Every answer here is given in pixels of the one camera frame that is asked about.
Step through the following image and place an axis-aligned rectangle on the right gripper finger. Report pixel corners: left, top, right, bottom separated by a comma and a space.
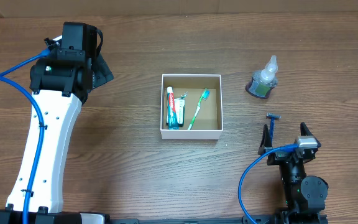
258, 124, 272, 156
300, 122, 321, 148

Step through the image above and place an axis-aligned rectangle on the blue disposable razor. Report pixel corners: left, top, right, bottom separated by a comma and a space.
267, 113, 281, 142

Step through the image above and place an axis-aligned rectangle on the purple hand soap pump bottle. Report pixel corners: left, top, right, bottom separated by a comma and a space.
246, 55, 278, 99

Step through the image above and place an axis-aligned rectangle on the green white toothbrush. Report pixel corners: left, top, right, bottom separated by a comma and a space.
188, 88, 210, 130

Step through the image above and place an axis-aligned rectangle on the red green toothpaste tube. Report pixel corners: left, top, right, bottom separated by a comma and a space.
167, 86, 179, 130

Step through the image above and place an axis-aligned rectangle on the green white soap packet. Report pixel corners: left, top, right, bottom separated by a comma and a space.
166, 92, 188, 127

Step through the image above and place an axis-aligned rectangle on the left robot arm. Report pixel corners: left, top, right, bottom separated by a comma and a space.
0, 22, 114, 224

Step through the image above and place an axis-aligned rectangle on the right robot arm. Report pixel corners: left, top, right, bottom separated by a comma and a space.
267, 123, 329, 224

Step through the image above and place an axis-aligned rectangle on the white cardboard box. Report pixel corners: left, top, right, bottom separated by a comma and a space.
160, 74, 223, 140

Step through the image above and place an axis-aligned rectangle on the right blue cable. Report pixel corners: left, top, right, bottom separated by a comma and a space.
237, 144, 299, 224

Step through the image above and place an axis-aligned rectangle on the blue cable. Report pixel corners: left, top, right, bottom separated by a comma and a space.
237, 144, 299, 224
0, 48, 52, 224

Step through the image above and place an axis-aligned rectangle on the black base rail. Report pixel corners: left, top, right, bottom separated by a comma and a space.
106, 215, 328, 224

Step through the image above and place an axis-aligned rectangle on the left blue cable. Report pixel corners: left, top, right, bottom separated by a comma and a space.
0, 48, 52, 224

